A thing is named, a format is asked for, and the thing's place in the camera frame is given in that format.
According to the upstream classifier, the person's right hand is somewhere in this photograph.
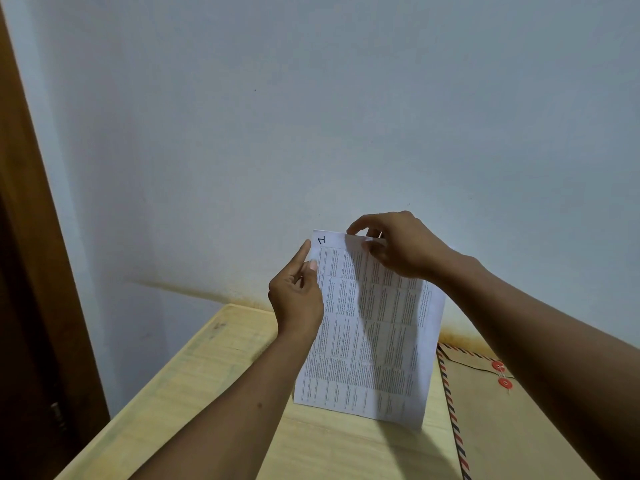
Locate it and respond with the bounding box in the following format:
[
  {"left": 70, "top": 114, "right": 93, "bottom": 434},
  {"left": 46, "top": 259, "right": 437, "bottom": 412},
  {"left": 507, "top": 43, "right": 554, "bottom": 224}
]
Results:
[{"left": 346, "top": 210, "right": 464, "bottom": 287}]

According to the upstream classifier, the person's left hand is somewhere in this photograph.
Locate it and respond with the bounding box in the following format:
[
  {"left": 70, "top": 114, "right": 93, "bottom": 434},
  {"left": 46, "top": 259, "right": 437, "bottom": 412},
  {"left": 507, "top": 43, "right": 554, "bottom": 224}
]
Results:
[{"left": 268, "top": 239, "right": 325, "bottom": 341}]

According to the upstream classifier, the printed paper sheet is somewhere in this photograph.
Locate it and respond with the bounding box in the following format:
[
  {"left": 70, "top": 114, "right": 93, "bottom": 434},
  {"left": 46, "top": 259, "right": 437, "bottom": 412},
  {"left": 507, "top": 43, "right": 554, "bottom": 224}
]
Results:
[{"left": 293, "top": 229, "right": 447, "bottom": 433}]

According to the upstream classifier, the brown envelope with striped edge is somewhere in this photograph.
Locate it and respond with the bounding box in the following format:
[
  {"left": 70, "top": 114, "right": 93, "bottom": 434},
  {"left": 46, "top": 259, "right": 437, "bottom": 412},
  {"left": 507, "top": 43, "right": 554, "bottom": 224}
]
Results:
[{"left": 435, "top": 343, "right": 601, "bottom": 480}]

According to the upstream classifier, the person's right forearm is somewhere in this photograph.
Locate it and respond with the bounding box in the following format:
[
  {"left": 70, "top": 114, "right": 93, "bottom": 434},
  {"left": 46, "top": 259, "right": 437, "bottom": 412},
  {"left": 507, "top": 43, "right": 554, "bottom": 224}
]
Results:
[{"left": 437, "top": 249, "right": 640, "bottom": 480}]

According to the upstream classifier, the person's left forearm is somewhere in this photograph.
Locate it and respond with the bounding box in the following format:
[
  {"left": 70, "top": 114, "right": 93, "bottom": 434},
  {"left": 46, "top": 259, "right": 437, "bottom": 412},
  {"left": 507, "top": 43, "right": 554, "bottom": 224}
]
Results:
[{"left": 129, "top": 329, "right": 321, "bottom": 480}]

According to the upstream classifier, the metal door hinge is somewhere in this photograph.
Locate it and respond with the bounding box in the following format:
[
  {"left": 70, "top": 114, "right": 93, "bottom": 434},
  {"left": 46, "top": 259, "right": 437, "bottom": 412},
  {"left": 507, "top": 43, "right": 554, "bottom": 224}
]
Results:
[{"left": 49, "top": 402, "right": 69, "bottom": 435}]

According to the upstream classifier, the dark wooden door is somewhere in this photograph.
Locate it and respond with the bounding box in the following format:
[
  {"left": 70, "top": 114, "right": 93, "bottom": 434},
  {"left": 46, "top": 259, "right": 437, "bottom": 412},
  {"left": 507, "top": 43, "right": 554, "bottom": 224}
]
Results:
[{"left": 0, "top": 194, "right": 76, "bottom": 480}]

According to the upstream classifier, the brown wooden door frame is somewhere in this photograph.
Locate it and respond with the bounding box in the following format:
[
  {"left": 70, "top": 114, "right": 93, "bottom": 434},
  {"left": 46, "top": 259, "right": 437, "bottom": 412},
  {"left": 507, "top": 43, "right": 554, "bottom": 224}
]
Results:
[{"left": 0, "top": 4, "right": 111, "bottom": 445}]

